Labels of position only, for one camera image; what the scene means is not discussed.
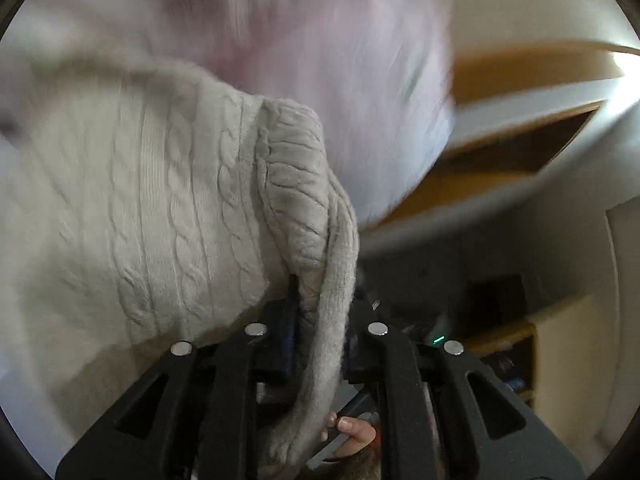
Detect beige cable-knit sweater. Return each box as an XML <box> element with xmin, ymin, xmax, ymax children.
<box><xmin>1</xmin><ymin>56</ymin><xmax>358</xmax><ymax>479</ymax></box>

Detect person's right hand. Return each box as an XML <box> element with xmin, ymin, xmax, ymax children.
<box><xmin>320</xmin><ymin>413</ymin><xmax>381</xmax><ymax>479</ymax></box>

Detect wooden shelf unit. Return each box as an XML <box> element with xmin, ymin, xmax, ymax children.
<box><xmin>464</xmin><ymin>320</ymin><xmax>537</xmax><ymax>408</ymax></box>

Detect wooden headboard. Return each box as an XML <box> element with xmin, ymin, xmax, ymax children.
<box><xmin>381</xmin><ymin>41</ymin><xmax>639</xmax><ymax>228</ymax></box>

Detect right pink floral pillow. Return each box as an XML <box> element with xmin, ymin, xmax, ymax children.
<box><xmin>1</xmin><ymin>0</ymin><xmax>454</xmax><ymax>226</ymax></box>

